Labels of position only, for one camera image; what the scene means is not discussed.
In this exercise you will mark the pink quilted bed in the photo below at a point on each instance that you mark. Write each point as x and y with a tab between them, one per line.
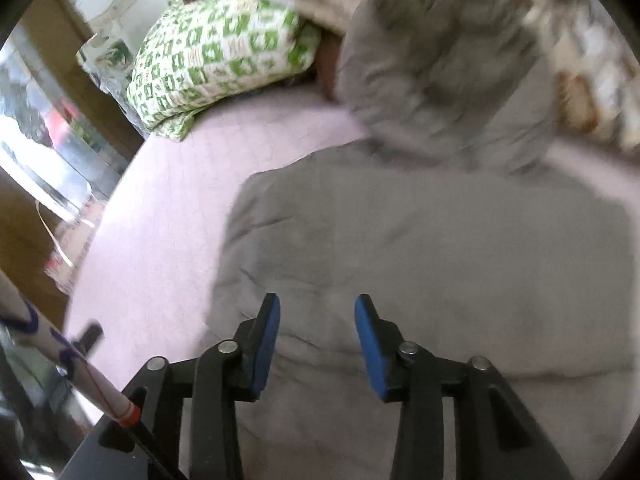
165	220

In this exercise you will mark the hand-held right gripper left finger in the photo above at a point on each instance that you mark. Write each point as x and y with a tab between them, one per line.
265	345

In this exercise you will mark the clear plastic wrapped pillow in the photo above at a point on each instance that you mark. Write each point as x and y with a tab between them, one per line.
107	55

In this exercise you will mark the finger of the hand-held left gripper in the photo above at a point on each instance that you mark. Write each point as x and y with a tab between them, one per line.
90	336

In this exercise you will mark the brown wooden door frame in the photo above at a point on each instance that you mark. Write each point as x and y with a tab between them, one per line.
65	15

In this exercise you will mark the grey quilted blanket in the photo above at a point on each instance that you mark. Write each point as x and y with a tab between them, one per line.
425	240

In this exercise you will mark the green checked pillow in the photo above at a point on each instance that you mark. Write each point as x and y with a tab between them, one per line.
210	60

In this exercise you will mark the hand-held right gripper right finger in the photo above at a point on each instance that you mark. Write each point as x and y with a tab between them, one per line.
370	355

